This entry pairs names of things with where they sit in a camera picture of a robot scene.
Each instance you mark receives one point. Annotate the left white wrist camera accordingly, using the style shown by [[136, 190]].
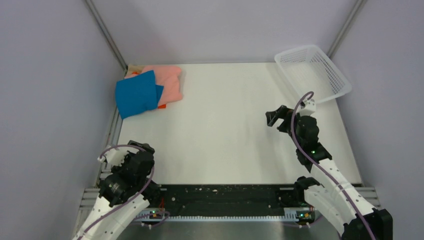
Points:
[[116, 156]]

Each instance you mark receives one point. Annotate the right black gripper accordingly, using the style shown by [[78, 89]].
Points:
[[282, 112]]

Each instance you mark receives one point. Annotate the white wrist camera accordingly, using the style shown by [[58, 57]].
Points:
[[308, 109], [116, 156]]

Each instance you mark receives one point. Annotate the white plastic basket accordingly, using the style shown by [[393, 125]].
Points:
[[307, 68]]

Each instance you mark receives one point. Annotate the pink folded t shirt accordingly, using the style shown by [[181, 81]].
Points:
[[165, 75]]

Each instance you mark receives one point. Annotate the blue t shirt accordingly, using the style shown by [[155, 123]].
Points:
[[138, 94]]

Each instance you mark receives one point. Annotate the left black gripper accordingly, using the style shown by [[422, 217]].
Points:
[[123, 166]]

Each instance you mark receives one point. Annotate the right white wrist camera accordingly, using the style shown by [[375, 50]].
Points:
[[308, 109]]

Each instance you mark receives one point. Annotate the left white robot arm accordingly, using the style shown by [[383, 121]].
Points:
[[123, 194]]

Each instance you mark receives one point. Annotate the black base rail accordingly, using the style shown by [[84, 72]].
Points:
[[227, 200]]

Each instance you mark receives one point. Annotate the orange folded t shirt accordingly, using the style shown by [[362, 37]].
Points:
[[161, 106]]

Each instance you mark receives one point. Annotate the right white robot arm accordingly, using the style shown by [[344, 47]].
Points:
[[326, 189]]

